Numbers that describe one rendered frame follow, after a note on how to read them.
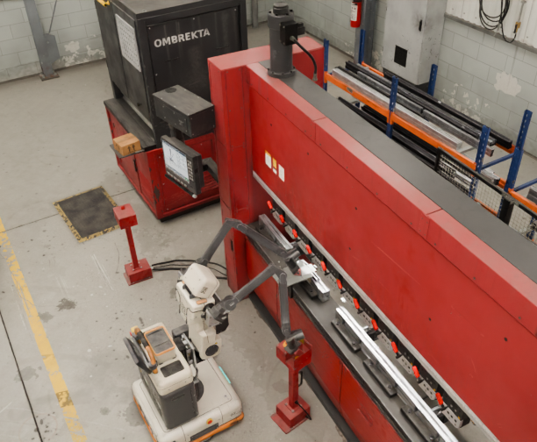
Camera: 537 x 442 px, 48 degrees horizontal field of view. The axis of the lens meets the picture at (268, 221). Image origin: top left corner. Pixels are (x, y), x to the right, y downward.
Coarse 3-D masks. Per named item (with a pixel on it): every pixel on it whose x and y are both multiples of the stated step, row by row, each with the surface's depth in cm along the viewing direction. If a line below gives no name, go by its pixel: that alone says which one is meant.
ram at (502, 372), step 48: (288, 144) 408; (288, 192) 433; (336, 192) 366; (336, 240) 386; (384, 240) 331; (384, 288) 347; (432, 288) 303; (480, 288) 269; (432, 336) 317; (480, 336) 279; (528, 336) 250; (480, 384) 291; (528, 384) 259; (528, 432) 269
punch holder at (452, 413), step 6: (444, 390) 322; (444, 396) 324; (450, 396) 318; (444, 402) 325; (450, 402) 320; (450, 408) 321; (456, 408) 316; (444, 414) 328; (450, 414) 323; (456, 414) 318; (462, 414) 313; (450, 420) 325; (456, 420) 319; (462, 420) 317; (468, 420) 321; (456, 426) 321; (462, 426) 323
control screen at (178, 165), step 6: (162, 144) 494; (168, 144) 486; (168, 150) 490; (174, 150) 483; (168, 156) 495; (174, 156) 488; (180, 156) 479; (168, 162) 500; (174, 162) 493; (180, 162) 484; (186, 162) 476; (174, 168) 498; (180, 168) 489; (186, 168) 480; (180, 174) 493; (186, 174) 484; (186, 180) 489
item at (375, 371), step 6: (366, 360) 393; (366, 366) 391; (372, 372) 386; (378, 372) 385; (378, 378) 382; (384, 378) 382; (384, 384) 378; (390, 384) 378; (384, 390) 377; (390, 390) 374; (396, 390) 374; (390, 396) 373
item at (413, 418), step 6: (402, 408) 364; (408, 408) 364; (408, 414) 360; (414, 414) 360; (414, 420) 357; (420, 420) 357; (414, 426) 356; (420, 426) 354; (420, 432) 351; (426, 432) 350; (426, 438) 347
